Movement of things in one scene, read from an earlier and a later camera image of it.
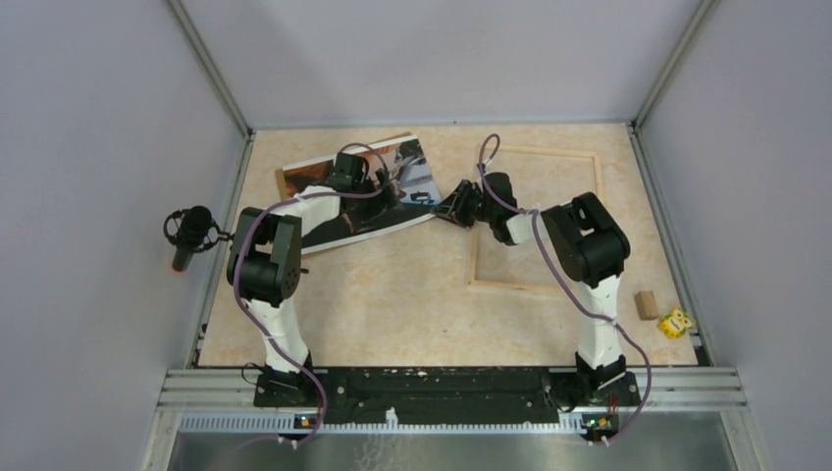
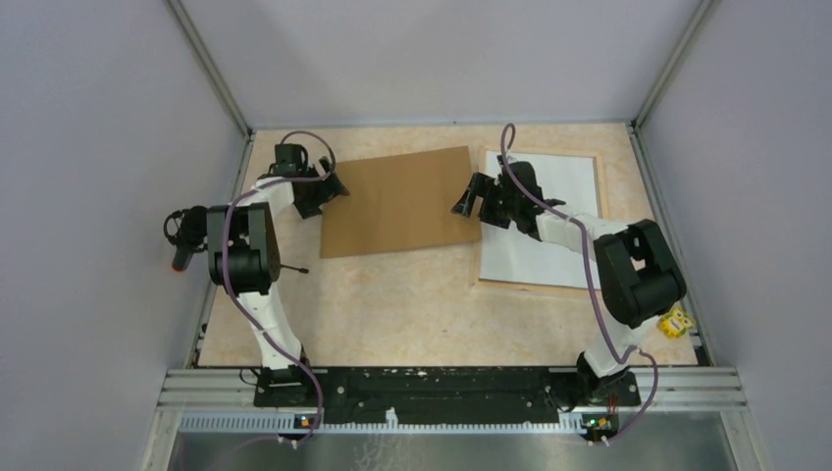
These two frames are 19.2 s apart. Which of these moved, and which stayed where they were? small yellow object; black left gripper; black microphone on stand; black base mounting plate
Moved: black left gripper
Stayed: small yellow object; black base mounting plate; black microphone on stand
